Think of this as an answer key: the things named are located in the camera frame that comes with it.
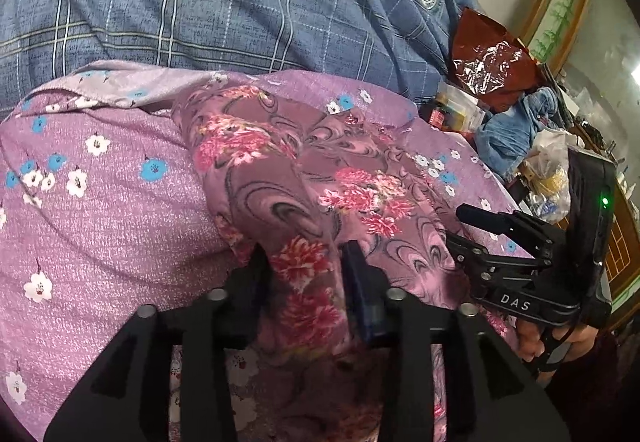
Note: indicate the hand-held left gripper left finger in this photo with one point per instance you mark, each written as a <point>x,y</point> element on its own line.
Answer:
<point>250,302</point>

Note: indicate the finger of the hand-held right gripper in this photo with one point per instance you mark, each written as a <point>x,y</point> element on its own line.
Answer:
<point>510,224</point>
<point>492,269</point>

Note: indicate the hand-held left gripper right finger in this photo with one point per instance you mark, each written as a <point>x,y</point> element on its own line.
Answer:
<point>362,297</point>

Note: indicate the pink swirl floral garment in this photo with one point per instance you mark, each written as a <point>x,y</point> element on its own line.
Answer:
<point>300,182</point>

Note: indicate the person's right forearm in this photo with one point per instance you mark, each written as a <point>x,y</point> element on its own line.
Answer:
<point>590,392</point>

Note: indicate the person's right hand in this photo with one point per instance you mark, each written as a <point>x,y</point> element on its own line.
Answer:
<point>529,342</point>

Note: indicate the wooden cabinet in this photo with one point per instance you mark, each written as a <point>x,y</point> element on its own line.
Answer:
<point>625,247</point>

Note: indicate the white plastic bag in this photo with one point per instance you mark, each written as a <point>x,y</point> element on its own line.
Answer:
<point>547,147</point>

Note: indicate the blue crumpled cloth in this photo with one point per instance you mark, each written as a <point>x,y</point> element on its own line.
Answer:
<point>505,132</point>

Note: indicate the pile of small boxes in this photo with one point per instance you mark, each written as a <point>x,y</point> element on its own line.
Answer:
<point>450,109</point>

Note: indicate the purple flowered cloth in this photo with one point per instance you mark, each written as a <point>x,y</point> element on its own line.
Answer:
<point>125,232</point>

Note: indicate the red-brown plastic bag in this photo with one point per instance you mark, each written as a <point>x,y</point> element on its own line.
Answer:
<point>480,29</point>

